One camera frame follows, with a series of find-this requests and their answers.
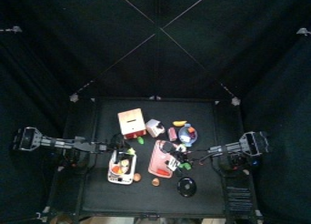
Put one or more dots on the yellow-green toy starfruit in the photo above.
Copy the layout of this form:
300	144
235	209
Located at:
131	151

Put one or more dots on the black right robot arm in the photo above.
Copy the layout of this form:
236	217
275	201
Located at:
239	145

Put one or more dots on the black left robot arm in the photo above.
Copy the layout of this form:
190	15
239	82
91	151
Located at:
52	141

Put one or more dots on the white striped card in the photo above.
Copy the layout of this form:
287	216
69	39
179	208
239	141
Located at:
173	165

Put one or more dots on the green toy block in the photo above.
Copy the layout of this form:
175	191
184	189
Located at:
186	165

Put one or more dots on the beige toy egg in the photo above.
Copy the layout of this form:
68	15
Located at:
124	162

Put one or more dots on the pink toy block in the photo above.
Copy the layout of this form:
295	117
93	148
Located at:
172	134

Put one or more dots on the red toy slice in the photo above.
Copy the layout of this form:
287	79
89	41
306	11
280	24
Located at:
163	172

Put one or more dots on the orange toy tomato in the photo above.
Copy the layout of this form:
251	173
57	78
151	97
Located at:
116	169

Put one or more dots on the pink toy tray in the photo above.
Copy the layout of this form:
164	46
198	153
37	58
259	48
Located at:
156	160

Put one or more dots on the blue toy bowl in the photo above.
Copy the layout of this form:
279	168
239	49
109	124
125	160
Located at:
187	137

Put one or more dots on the green toy pepper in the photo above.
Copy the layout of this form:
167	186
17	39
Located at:
140	140

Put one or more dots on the white toy cube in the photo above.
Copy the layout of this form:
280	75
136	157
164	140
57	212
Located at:
155	127

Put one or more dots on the white plastic basket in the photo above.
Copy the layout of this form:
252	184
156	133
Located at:
120	176

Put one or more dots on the red and white box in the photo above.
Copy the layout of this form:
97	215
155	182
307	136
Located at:
131	122

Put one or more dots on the brown toy egg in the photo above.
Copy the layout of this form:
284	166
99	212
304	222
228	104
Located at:
155	181
137	177

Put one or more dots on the black round plate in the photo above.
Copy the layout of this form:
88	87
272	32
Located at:
186	187

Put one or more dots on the orange toy piece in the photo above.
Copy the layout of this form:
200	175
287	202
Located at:
191	130

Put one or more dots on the yellow toy banana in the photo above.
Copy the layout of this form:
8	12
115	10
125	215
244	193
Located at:
179	123

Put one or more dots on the metal frame corner bracket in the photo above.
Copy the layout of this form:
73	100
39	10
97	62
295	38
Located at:
15	29
303	31
153	97
235	101
73	97

